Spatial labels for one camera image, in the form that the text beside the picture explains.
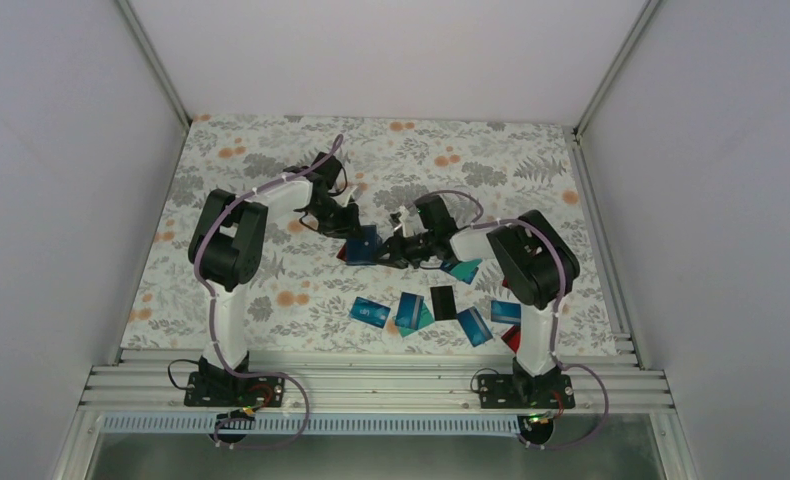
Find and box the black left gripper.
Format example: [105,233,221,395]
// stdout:
[304,196,363,240]

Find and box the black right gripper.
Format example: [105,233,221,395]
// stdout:
[369,230,436,269]

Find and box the blue denim card holder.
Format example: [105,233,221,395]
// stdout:
[345,225,382,266]

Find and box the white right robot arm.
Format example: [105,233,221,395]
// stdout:
[374,195,580,407]

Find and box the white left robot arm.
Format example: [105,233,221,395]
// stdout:
[188,152,363,405]

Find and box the blue card under teal card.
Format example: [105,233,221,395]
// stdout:
[438,261,460,277]

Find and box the blue striped card pile centre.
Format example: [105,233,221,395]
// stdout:
[395,292,424,330]

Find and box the teal green card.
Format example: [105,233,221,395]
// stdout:
[447,259,482,285]

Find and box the blue card with logo centre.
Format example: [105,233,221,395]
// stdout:
[349,297,391,328]

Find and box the teal card in pile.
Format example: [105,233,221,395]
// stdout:
[398,304,434,337]

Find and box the blue card right of pile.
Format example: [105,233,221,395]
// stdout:
[456,307,493,347]

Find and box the blue card lower right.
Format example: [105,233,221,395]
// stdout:
[490,300,522,325]

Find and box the red card lower right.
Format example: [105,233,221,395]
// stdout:
[502,325,521,353]

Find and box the floral patterned table mat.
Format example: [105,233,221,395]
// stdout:
[122,114,616,356]

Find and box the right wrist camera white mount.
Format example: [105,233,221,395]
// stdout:
[390,205,413,237]

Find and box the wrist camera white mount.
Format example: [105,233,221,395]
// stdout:
[335,185,358,207]
[390,205,413,237]

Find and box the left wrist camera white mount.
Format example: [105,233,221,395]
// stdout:
[335,185,358,207]

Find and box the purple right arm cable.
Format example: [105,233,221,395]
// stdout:
[434,190,612,452]

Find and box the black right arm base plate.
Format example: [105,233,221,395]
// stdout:
[474,370,576,410]

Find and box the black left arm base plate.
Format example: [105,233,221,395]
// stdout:
[183,372,286,408]

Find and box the grey slotted cable duct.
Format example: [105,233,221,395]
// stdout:
[98,412,530,437]

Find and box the aluminium rail frame front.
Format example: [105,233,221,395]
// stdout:
[79,349,675,414]

